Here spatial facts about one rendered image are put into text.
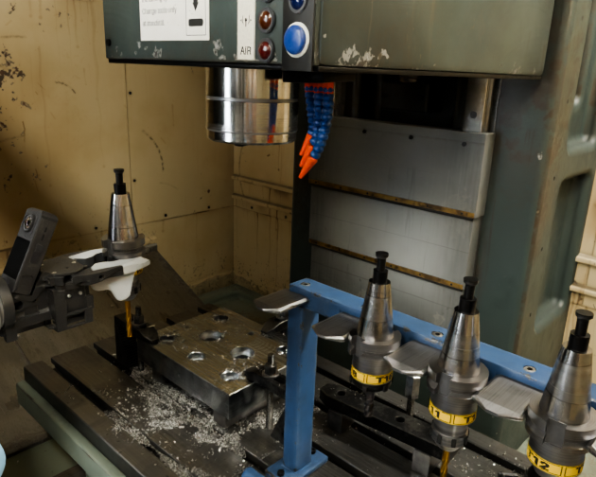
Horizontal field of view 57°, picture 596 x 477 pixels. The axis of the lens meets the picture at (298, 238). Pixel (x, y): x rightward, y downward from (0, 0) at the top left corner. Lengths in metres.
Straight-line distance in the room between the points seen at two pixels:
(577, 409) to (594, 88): 1.05
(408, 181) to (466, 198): 0.15
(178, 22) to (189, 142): 1.39
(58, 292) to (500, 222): 0.88
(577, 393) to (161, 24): 0.67
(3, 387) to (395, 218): 1.10
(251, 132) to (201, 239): 1.40
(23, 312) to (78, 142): 1.18
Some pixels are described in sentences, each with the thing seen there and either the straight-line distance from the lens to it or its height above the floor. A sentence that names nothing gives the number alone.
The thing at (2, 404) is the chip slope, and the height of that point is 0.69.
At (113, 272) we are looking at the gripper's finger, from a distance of 0.82.
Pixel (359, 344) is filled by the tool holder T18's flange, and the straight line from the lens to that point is 0.68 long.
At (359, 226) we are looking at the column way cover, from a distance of 1.40.
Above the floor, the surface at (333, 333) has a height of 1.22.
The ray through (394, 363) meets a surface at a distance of 0.65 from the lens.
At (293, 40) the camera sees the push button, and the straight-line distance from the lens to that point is 0.63.
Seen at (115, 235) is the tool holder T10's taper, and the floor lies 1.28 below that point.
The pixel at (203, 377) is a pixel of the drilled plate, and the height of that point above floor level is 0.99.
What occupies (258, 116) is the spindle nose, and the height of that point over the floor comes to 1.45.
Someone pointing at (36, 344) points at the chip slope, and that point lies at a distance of 1.77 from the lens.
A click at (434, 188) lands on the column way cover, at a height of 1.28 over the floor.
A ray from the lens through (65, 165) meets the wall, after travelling 1.93.
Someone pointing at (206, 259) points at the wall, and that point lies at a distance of 2.33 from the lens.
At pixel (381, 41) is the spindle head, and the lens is 0.70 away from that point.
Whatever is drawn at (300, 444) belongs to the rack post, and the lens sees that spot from 0.93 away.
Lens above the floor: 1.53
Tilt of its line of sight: 17 degrees down
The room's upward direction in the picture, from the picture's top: 2 degrees clockwise
